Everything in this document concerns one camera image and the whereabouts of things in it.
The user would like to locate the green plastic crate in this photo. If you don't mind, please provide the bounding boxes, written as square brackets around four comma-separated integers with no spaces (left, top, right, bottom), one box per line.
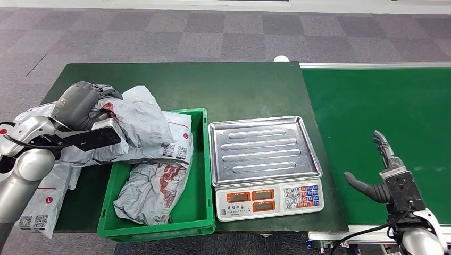
[97,108,216,243]

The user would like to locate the white courier bag red print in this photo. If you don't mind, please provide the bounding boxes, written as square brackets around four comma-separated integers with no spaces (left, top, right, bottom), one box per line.
[116,110,194,166]

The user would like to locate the grey courier bag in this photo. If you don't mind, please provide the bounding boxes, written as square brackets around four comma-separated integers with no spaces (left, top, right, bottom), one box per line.
[112,161,193,226]

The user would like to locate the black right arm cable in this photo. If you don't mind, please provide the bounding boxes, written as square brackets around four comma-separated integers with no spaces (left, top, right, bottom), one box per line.
[329,211,410,255]

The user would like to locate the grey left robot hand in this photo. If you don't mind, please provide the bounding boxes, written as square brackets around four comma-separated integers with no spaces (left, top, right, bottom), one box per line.
[49,81,124,132]

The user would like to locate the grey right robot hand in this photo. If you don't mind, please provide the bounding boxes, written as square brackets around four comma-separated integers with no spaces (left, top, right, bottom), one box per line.
[343,130,406,205]

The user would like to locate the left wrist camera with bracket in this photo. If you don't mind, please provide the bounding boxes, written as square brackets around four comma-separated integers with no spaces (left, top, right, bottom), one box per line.
[53,118,123,153]

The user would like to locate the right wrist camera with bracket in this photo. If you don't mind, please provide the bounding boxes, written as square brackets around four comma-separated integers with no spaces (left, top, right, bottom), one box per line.
[380,167,427,214]

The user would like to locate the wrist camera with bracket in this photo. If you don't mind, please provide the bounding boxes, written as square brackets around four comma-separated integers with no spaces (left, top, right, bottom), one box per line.
[53,118,123,153]
[380,167,427,214]

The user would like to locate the large grey parcel QR codes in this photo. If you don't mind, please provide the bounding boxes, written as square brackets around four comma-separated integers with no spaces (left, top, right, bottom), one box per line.
[0,121,82,239]

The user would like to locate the wrinkled grey bag red print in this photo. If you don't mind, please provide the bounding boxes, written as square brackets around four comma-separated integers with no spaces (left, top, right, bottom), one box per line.
[56,85,177,167]

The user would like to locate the white electronic scale steel tray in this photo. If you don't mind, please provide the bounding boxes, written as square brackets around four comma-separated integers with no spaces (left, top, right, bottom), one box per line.
[208,115,325,223]

